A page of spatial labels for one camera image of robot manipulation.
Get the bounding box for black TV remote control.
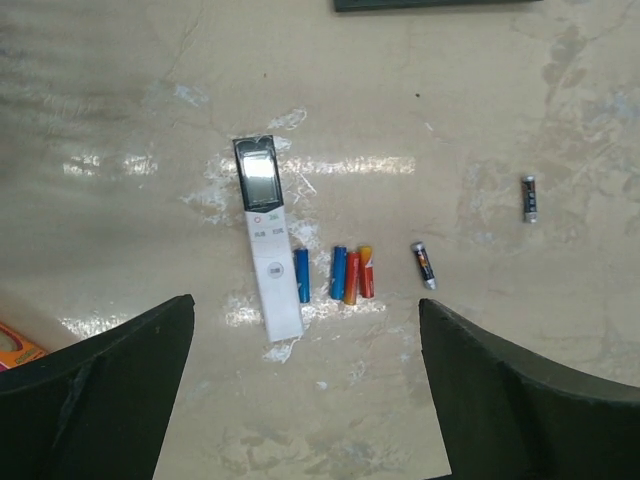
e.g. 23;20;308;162
333;0;534;13

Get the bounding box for white remote control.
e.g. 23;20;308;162
233;135;304;342

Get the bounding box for red AAA battery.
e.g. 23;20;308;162
358;245;375;298

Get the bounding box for pink orange candy box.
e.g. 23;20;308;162
0;324;49;371

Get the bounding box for black AAA battery far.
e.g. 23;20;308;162
521;175;538;224

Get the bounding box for black AAA battery near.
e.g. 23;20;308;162
411;242;437;290

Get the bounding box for orange AAA battery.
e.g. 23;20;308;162
343;251;360;305

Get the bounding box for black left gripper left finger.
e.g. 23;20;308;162
1;295;195;479

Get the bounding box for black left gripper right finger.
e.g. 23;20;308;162
419;299;639;479

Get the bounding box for black aaa battery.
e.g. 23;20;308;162
521;175;538;224
411;242;437;290

